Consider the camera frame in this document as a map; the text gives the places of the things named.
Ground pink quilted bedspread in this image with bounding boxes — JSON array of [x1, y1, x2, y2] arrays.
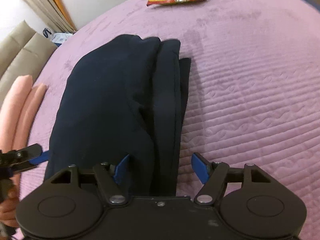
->
[[29, 0, 319, 239]]

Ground white blue bedside bag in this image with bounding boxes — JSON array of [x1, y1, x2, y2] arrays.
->
[[42, 28, 73, 47]]

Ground person's left hand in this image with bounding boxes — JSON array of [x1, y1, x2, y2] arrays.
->
[[1, 174, 21, 228]]

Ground beige orange left curtain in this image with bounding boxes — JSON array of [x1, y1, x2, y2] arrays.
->
[[23, 0, 76, 33]]

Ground black hoodie with white stripes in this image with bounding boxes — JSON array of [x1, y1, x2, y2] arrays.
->
[[45, 34, 191, 196]]

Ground pink folded pillow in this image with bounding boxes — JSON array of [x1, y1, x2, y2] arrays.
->
[[1, 75, 47, 153]]

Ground beige padded headboard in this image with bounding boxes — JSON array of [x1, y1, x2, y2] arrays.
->
[[0, 21, 57, 102]]

